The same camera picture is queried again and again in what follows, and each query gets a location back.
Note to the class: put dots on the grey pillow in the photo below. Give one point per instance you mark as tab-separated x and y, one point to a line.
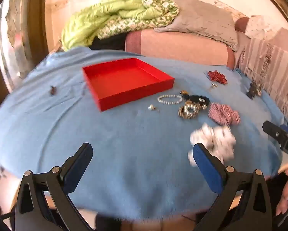
201	19

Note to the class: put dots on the white printed satin scrunchie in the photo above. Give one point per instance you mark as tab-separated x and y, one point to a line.
213	139

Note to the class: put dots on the red checked scrunchie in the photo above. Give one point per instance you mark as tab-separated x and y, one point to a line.
222	113

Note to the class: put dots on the white floral cloth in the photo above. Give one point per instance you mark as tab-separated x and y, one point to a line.
258	27

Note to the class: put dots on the gold fan earring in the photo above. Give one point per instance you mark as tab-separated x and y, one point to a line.
184	93

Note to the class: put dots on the black cloth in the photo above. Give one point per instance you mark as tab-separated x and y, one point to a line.
108	43

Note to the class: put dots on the red beaded hair clip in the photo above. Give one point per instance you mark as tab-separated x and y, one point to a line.
217	76

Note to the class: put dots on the brown leaf hair clip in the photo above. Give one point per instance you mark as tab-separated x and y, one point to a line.
53	91

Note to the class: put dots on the striped beige cloth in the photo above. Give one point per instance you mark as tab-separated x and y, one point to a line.
266	62

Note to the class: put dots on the wooden door frame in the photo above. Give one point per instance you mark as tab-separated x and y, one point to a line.
37	16

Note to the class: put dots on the person's right hand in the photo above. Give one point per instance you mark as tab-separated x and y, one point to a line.
285	197

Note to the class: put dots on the dark hair clip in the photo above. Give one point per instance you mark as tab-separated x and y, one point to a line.
254	89

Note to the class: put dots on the red shallow box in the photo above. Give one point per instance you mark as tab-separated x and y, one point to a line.
124	81

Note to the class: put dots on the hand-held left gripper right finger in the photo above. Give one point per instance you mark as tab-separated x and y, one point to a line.
206	170

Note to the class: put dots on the blue blanket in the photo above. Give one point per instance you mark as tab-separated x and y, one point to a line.
110	137

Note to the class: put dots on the black scrunchie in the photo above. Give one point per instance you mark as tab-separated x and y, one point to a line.
194	98

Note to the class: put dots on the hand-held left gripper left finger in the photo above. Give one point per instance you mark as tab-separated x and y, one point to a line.
76	170

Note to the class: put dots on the green patterned quilt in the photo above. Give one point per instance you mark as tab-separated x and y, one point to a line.
105	16

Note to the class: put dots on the leopard print scrunchie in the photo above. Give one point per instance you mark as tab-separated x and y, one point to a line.
181	113

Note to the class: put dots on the pink sofa cushion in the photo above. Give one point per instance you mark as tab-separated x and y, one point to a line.
177	45

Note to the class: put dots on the pearl earring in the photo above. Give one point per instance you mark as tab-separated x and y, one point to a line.
151	107

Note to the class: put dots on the dark picture frame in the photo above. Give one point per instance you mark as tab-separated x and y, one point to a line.
276	0

